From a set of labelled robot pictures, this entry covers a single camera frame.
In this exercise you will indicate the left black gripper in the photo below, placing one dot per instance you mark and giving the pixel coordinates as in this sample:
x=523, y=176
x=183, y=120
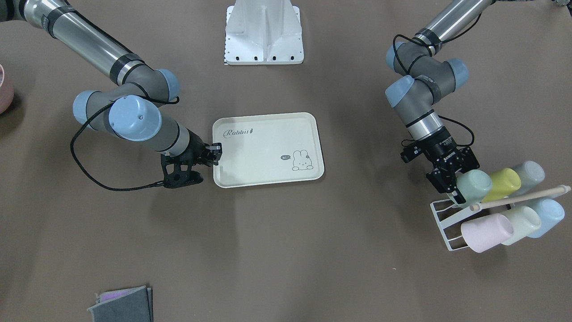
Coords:
x=441, y=144

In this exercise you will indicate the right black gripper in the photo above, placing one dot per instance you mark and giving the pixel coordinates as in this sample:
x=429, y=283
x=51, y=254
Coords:
x=195, y=148

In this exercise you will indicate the green cup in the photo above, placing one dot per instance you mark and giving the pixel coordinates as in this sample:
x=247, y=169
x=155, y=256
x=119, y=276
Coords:
x=474, y=185

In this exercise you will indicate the cream rabbit tray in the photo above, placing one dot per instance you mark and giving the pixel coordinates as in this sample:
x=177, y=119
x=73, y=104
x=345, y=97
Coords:
x=267, y=149

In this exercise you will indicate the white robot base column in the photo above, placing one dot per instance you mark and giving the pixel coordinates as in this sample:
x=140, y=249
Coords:
x=263, y=32

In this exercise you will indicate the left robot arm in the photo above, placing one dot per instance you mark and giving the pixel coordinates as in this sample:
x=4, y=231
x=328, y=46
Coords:
x=425, y=81

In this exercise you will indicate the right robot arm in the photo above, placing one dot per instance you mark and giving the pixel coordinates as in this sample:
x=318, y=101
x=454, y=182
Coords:
x=131, y=111

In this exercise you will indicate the yellow cup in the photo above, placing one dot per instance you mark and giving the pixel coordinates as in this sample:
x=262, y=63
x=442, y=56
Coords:
x=504, y=182

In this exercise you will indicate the pink cup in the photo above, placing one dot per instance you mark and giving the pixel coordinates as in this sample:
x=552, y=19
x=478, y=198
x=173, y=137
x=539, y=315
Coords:
x=483, y=233

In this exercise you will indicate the grey cup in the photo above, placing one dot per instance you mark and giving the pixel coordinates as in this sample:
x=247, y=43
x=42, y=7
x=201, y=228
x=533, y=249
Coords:
x=531, y=174

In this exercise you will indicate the cream white cup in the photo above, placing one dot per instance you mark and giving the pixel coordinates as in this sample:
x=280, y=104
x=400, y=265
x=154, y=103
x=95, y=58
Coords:
x=524, y=220

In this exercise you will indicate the light blue cup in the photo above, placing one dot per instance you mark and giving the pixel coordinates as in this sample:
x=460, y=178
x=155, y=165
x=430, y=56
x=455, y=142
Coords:
x=549, y=211

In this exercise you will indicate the grey folded cloth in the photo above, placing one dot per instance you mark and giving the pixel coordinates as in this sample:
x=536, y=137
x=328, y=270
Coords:
x=124, y=305

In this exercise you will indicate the pink bowl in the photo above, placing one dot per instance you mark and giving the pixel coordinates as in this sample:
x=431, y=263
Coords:
x=6, y=90

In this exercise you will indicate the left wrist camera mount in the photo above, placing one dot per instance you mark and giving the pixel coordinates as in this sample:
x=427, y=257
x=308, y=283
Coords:
x=411, y=150

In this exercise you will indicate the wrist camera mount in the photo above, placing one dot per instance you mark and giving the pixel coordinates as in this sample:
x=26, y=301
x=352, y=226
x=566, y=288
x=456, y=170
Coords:
x=178, y=171
x=411, y=150

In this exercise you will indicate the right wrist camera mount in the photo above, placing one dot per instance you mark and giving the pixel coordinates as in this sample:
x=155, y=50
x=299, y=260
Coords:
x=178, y=171

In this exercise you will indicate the white wire cup rack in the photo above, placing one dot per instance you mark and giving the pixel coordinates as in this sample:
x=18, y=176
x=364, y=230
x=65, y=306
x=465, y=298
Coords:
x=449, y=217

